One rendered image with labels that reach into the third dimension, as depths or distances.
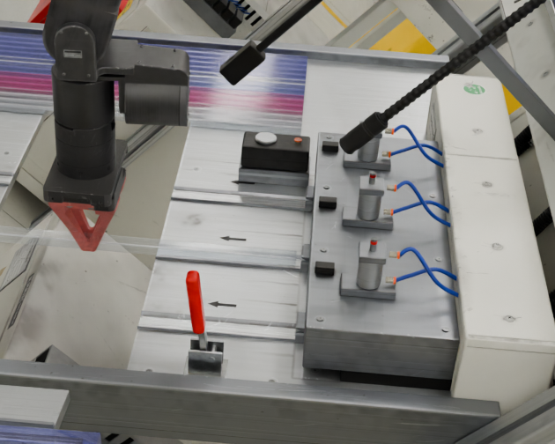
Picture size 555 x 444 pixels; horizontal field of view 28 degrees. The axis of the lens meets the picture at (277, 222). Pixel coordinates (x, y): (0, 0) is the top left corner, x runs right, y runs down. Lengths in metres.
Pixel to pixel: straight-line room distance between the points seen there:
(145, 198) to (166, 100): 1.61
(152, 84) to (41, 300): 0.60
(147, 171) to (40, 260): 1.00
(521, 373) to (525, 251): 0.14
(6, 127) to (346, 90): 0.44
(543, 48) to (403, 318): 0.45
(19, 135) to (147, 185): 1.27
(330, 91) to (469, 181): 0.36
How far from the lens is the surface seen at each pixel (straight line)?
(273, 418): 0.98
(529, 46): 1.34
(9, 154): 1.31
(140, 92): 1.02
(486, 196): 1.13
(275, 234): 1.17
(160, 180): 2.59
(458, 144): 1.21
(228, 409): 0.98
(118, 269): 1.72
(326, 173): 1.17
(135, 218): 2.66
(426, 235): 1.09
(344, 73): 1.50
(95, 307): 1.63
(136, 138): 2.49
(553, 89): 1.23
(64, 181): 1.07
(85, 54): 0.99
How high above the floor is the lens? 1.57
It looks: 25 degrees down
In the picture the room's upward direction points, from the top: 53 degrees clockwise
